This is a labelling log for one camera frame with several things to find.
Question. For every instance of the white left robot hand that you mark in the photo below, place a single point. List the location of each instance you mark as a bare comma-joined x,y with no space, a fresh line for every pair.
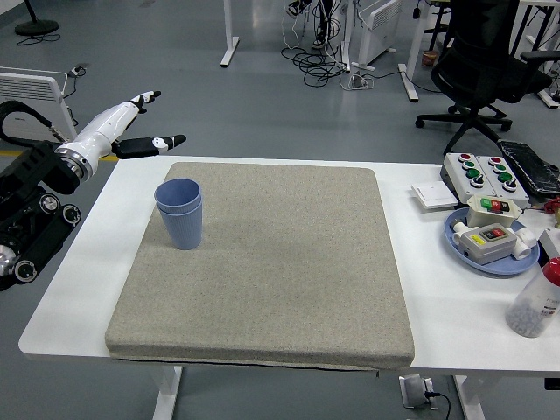
105,127

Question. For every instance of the blue ribbed plastic cup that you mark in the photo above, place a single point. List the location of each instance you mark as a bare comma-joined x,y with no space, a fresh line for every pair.
186,234
177,194

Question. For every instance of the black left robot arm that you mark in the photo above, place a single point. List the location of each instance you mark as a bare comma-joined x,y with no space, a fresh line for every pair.
30,210

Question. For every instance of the grey floor outlet plug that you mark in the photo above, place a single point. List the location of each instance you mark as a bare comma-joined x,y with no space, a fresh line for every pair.
80,69

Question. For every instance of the large white panel heater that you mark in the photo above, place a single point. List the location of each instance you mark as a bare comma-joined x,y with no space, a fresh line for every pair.
26,87

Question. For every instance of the black fan stand base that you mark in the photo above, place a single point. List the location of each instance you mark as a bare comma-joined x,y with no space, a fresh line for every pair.
37,27

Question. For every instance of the white desk leg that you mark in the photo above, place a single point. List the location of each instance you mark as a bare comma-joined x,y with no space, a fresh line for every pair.
409,74
229,39

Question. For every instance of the seated person's legs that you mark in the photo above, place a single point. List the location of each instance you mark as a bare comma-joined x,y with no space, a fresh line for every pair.
321,22

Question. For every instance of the grey-brown foam mat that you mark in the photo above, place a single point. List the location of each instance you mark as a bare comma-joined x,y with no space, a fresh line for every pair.
306,262

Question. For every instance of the white power strip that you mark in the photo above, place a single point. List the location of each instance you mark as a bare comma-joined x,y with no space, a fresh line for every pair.
359,81

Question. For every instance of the white table leg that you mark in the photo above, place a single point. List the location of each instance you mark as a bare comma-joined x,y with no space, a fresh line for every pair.
470,398
168,394

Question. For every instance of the small white panel heater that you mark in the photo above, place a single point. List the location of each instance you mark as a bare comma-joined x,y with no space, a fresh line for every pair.
380,26

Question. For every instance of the small brown can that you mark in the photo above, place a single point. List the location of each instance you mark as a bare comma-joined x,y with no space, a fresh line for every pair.
430,59

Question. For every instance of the white three-button control box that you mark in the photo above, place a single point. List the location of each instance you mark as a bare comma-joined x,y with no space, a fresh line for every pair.
459,175
516,188

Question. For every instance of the black office chair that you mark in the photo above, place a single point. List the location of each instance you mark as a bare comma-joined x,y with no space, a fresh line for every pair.
481,65

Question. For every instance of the silver floor socket box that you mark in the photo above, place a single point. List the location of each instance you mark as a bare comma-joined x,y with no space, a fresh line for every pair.
413,391

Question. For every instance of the blue plastic plate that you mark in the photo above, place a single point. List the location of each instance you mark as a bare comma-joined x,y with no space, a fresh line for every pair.
503,267

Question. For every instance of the black wrapped keyboard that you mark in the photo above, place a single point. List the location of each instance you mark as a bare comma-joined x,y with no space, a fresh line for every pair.
531,168

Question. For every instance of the clear bottle with red cap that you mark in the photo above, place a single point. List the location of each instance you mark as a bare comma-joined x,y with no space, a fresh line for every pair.
534,302

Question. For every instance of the white wall switch plate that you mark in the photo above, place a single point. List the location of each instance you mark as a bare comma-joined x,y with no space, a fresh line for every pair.
434,197

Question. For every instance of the cream switch box coloured buttons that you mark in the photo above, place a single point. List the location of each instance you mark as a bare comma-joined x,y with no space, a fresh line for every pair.
483,214

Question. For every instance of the grey push-button switch box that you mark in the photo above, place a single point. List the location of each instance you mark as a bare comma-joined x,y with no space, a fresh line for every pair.
485,247

